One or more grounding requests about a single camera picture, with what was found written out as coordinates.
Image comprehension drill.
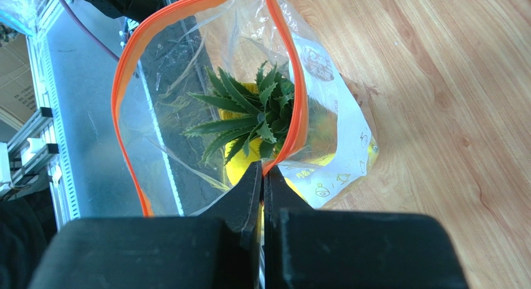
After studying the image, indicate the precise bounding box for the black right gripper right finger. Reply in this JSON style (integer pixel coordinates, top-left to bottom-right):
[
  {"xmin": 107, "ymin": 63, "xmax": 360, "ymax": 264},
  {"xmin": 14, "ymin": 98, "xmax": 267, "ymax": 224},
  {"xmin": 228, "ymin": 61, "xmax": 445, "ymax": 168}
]
[{"xmin": 264, "ymin": 168, "xmax": 469, "ymax": 288}]

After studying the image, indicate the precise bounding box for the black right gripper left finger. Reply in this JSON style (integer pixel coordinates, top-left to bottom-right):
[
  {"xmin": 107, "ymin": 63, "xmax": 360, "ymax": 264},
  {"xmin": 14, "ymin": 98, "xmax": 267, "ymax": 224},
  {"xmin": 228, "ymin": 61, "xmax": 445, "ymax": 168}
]
[{"xmin": 30, "ymin": 163, "xmax": 262, "ymax": 288}]

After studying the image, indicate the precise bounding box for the orange toy pineapple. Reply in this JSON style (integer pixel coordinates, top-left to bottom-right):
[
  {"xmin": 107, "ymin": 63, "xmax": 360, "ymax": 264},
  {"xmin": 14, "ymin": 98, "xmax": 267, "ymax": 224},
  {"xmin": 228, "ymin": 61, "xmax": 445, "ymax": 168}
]
[{"xmin": 182, "ymin": 61, "xmax": 295, "ymax": 164}]

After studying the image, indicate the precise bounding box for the clear zip top bag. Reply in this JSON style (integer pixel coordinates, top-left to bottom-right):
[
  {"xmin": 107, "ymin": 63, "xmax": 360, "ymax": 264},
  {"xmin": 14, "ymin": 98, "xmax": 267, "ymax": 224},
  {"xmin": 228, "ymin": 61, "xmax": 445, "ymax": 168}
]
[{"xmin": 111, "ymin": 0, "xmax": 379, "ymax": 216}]

